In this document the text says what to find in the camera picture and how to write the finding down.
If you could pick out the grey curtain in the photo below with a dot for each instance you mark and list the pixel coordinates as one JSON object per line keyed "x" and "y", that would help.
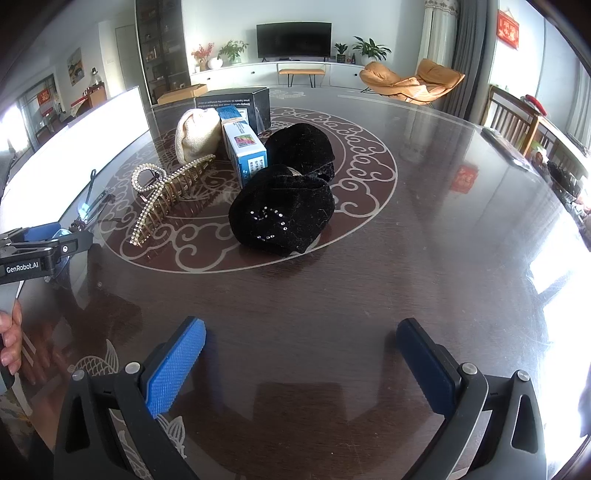
{"x": 473, "y": 60}

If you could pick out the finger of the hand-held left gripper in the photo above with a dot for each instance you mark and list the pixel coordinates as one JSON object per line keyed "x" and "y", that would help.
{"x": 44, "y": 232}
{"x": 64, "y": 249}

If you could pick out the flat screen television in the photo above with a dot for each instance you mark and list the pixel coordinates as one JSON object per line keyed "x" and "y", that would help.
{"x": 294, "y": 40}

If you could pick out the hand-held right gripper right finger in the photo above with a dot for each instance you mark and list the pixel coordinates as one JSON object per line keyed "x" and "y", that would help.
{"x": 425, "y": 364}

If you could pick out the blue and white box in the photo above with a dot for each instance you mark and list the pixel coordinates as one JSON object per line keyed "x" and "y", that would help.
{"x": 244, "y": 157}

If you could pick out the white door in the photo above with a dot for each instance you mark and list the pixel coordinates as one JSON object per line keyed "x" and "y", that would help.
{"x": 127, "y": 57}

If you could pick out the long white television cabinet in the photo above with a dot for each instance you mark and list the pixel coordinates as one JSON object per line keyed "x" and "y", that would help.
{"x": 258, "y": 71}

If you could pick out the black velvet hat with rhinestones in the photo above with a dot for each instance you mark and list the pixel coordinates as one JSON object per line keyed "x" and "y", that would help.
{"x": 277, "y": 212}

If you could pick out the red flowers in pot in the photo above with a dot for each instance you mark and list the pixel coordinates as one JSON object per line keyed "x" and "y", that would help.
{"x": 202, "y": 54}

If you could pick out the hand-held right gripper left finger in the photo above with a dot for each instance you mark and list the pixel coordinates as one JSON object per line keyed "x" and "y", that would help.
{"x": 178, "y": 364}

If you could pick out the framed wall painting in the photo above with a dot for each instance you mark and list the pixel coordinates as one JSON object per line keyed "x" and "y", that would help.
{"x": 75, "y": 66}

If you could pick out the metal nail clipper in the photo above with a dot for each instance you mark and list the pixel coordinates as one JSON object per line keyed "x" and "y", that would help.
{"x": 87, "y": 210}

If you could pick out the large potted plant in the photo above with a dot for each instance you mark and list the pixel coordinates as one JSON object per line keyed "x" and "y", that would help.
{"x": 369, "y": 50}

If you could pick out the red wall decoration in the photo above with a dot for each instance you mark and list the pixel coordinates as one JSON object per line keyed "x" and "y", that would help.
{"x": 508, "y": 28}

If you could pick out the gold pearl hair claw clip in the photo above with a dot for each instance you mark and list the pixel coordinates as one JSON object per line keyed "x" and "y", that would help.
{"x": 157, "y": 203}

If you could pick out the dark patterned glass desktop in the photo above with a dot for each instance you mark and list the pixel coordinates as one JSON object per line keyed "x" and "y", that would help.
{"x": 415, "y": 254}

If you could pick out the person's left hand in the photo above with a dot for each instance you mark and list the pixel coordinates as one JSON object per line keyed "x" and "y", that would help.
{"x": 11, "y": 341}

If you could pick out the large white box cardboard bottom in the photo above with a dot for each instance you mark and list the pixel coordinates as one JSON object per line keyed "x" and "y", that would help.
{"x": 92, "y": 134}

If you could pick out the wooden sideboard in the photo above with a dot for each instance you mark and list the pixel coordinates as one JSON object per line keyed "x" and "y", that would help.
{"x": 98, "y": 96}

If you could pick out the small potted plant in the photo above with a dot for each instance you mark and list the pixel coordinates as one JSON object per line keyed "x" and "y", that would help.
{"x": 340, "y": 51}

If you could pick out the wooden slatted chair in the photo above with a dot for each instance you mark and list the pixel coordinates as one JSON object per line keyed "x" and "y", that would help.
{"x": 512, "y": 120}

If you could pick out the round white vase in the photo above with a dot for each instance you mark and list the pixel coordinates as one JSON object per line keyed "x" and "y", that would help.
{"x": 215, "y": 63}

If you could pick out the plain black velvet hat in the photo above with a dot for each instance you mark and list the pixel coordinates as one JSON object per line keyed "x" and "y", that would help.
{"x": 300, "y": 147}

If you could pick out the wooden bench with metal legs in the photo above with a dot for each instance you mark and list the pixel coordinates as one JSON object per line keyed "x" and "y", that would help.
{"x": 302, "y": 71}

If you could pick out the white sheer curtain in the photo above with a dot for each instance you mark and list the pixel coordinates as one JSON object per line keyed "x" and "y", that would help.
{"x": 438, "y": 32}

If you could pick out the beige knit hat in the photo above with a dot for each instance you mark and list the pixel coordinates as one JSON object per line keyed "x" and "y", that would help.
{"x": 196, "y": 134}

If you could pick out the black rectangular box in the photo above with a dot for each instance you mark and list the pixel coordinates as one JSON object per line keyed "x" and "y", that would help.
{"x": 258, "y": 106}

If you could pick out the green leafy potted plant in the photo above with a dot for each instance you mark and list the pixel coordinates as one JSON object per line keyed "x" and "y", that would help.
{"x": 233, "y": 50}

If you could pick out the dark glass display cabinet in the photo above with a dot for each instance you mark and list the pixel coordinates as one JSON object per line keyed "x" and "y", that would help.
{"x": 161, "y": 50}

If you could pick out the brown cardboard box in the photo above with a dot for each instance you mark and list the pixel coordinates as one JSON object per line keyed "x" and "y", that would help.
{"x": 182, "y": 93}

